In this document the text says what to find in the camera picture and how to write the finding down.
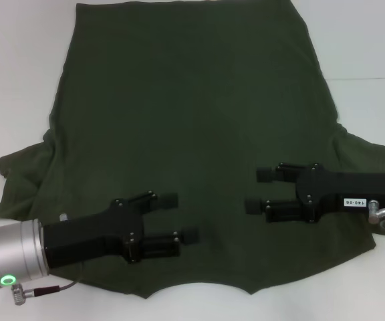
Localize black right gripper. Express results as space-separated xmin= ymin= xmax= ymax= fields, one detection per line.
xmin=245 ymin=162 xmax=385 ymax=223

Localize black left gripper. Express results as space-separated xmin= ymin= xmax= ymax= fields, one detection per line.
xmin=41 ymin=189 xmax=201 ymax=270

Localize dark green shirt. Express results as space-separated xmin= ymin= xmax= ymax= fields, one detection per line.
xmin=0 ymin=0 xmax=385 ymax=296

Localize left arm cable with plug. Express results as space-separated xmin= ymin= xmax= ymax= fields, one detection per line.
xmin=10 ymin=280 xmax=80 ymax=307

